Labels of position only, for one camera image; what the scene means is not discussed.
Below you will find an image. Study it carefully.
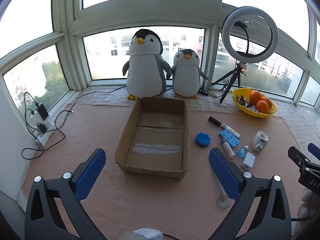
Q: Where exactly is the black ring light cable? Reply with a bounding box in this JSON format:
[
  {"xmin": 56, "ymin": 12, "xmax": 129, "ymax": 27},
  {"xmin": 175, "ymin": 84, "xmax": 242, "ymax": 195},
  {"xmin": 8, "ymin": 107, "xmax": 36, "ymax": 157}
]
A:
[{"xmin": 207, "ymin": 79, "xmax": 234, "ymax": 98}]

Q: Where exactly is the white round travel adapter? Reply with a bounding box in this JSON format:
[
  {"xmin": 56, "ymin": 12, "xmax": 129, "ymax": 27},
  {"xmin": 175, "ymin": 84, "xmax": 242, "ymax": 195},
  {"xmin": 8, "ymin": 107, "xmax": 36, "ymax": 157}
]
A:
[{"xmin": 252, "ymin": 131, "xmax": 268, "ymax": 153}]

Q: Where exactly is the yellow plastic bowl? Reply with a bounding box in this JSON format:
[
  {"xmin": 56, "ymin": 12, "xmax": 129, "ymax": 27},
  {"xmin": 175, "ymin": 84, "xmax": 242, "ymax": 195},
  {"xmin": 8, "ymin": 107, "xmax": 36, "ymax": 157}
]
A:
[{"xmin": 232, "ymin": 87, "xmax": 279, "ymax": 118}]

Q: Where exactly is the white fluffy cloth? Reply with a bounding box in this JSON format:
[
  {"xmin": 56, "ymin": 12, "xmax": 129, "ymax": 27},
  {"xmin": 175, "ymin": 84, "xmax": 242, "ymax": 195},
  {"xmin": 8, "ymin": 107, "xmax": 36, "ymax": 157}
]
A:
[{"xmin": 133, "ymin": 227, "xmax": 163, "ymax": 240}]

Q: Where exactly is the person's right hand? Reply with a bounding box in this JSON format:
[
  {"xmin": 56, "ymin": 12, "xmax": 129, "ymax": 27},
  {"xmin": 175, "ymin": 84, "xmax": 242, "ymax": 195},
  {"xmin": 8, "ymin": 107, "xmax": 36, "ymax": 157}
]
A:
[{"xmin": 299, "ymin": 187, "xmax": 316, "ymax": 219}]

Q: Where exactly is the white window frame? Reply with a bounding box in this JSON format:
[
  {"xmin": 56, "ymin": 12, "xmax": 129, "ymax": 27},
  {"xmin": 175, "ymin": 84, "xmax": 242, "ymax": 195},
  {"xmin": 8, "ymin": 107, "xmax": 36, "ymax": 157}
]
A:
[{"xmin": 0, "ymin": 0, "xmax": 320, "ymax": 108}]

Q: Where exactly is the blue phone stand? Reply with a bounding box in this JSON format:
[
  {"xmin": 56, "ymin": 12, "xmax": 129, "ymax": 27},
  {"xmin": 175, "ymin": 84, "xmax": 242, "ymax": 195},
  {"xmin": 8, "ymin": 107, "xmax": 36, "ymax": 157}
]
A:
[{"xmin": 219, "ymin": 129, "xmax": 237, "ymax": 143}]

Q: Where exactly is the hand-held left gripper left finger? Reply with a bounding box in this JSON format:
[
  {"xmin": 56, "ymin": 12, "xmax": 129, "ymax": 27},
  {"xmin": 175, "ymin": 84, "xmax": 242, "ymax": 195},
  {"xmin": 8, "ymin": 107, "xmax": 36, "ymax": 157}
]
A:
[{"xmin": 24, "ymin": 148, "xmax": 107, "ymax": 240}]

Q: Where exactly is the white power strip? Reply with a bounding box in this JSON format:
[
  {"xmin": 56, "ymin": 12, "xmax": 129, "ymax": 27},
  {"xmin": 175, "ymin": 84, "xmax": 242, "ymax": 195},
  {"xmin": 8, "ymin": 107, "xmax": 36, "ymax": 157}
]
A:
[{"xmin": 31, "ymin": 116, "xmax": 54, "ymax": 148}]

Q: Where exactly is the small penguin plush toy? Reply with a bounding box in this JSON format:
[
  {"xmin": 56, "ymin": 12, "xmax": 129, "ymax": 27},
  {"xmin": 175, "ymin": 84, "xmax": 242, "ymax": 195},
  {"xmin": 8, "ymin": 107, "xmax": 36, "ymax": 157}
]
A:
[{"xmin": 171, "ymin": 49, "xmax": 208, "ymax": 99}]

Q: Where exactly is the black charger plug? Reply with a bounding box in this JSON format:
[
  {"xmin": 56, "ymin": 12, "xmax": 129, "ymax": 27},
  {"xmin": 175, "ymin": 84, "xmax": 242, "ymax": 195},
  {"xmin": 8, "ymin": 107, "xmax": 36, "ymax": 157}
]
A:
[{"xmin": 35, "ymin": 104, "xmax": 50, "ymax": 120}]

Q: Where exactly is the white ring light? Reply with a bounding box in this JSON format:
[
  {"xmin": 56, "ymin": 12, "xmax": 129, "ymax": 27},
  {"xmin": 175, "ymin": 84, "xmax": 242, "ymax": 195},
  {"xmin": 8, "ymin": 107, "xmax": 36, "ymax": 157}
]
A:
[{"xmin": 221, "ymin": 6, "xmax": 279, "ymax": 64}]

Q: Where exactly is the large penguin plush toy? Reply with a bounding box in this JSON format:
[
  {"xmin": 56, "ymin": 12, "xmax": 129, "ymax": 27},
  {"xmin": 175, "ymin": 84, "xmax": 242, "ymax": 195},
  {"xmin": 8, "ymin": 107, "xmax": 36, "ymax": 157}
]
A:
[{"xmin": 122, "ymin": 29, "xmax": 173, "ymax": 100}]

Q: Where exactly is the black tripod stand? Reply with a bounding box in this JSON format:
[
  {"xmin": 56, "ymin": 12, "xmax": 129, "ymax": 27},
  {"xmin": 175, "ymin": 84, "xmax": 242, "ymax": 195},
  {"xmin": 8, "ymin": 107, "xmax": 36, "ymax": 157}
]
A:
[{"xmin": 211, "ymin": 62, "xmax": 248, "ymax": 104}]

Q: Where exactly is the blue round lid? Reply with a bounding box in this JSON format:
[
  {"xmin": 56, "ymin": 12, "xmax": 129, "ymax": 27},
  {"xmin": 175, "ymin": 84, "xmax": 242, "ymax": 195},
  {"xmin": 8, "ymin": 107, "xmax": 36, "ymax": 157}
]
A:
[{"xmin": 195, "ymin": 132, "xmax": 212, "ymax": 147}]

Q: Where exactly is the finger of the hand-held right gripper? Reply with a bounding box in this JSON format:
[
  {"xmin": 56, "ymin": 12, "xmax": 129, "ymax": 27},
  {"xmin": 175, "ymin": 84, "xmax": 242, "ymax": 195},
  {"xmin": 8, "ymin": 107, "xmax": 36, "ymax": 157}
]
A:
[
  {"xmin": 287, "ymin": 146, "xmax": 320, "ymax": 173},
  {"xmin": 308, "ymin": 142, "xmax": 320, "ymax": 161}
]

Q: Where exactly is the white bottle with grey cap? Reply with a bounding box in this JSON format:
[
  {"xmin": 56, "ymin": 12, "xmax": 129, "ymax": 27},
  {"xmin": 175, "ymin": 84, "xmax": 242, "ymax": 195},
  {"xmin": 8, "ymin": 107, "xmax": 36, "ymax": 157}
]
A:
[{"xmin": 221, "ymin": 139, "xmax": 235, "ymax": 158}]

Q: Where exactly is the beige plaid cloth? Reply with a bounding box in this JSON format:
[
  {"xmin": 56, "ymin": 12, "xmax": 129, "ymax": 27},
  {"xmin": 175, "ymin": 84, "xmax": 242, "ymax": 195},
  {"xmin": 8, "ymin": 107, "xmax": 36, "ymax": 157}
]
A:
[{"xmin": 71, "ymin": 85, "xmax": 320, "ymax": 150}]

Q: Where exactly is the brown cardboard box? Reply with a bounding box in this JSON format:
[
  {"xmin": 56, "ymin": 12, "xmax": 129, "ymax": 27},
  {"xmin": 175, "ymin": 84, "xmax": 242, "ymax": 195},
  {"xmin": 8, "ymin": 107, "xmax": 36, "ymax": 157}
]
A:
[{"xmin": 115, "ymin": 96, "xmax": 190, "ymax": 179}]

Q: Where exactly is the pile of wrapped candies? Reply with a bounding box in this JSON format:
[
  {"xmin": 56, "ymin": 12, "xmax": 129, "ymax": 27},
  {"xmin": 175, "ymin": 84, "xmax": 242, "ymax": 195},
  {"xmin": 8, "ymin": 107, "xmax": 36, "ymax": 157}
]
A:
[{"xmin": 236, "ymin": 95, "xmax": 260, "ymax": 112}]

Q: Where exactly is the white patterned lighter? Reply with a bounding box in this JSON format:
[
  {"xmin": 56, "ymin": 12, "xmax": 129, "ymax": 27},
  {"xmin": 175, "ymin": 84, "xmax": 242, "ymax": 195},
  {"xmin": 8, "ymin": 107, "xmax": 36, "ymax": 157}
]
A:
[{"xmin": 221, "ymin": 122, "xmax": 241, "ymax": 138}]

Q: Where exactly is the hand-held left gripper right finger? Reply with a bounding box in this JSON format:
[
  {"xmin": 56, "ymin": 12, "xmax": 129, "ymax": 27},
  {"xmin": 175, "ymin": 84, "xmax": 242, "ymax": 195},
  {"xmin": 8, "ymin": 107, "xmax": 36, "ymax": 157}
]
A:
[{"xmin": 208, "ymin": 147, "xmax": 292, "ymax": 240}]

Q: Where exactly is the white usb charger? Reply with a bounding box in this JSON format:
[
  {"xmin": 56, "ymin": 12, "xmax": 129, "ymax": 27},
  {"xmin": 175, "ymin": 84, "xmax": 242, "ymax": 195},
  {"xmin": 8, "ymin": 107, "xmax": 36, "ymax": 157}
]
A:
[{"xmin": 241, "ymin": 151, "xmax": 255, "ymax": 170}]

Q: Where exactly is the black charging cable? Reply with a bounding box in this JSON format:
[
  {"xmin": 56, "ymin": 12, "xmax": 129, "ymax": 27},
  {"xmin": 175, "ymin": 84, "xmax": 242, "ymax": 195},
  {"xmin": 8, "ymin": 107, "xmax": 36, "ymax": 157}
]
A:
[
  {"xmin": 24, "ymin": 92, "xmax": 38, "ymax": 130},
  {"xmin": 22, "ymin": 109, "xmax": 74, "ymax": 160}
]

